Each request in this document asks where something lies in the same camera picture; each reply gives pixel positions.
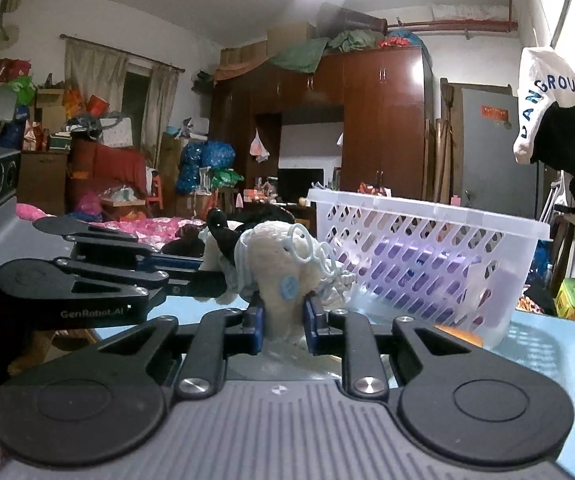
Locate white plush toy with glasses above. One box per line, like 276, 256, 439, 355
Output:
194, 206, 356, 346

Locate pink floral bed cover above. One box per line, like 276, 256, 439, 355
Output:
15, 201, 208, 252

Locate black plush toy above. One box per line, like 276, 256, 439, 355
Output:
160, 224, 205, 258

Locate red cloth covered chair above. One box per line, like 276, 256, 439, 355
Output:
65, 139, 147, 210

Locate blue plastic bags pile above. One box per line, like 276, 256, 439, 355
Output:
176, 141, 244, 195

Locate white plastic lattice basket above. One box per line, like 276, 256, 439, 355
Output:
308, 188, 550, 348

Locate black television screen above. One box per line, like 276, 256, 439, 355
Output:
278, 168, 324, 203

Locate beige window curtains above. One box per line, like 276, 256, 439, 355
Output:
65, 38, 181, 167

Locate grey metal door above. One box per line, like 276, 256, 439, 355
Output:
462, 89, 540, 219

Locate dark red wooden wardrobe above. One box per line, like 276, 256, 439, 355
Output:
209, 47, 434, 200

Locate white black hanging garment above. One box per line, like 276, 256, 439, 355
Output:
513, 47, 575, 224

